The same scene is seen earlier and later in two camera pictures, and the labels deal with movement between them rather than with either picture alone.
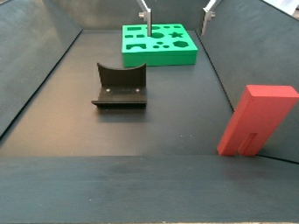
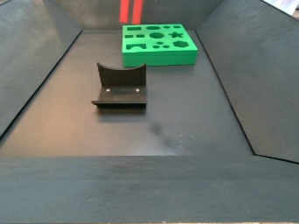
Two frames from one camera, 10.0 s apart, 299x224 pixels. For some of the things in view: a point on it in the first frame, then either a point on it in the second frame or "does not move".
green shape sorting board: x=168 y=47 does not move
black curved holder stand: x=122 y=89 does not move
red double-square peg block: x=260 y=113 to x=124 y=11
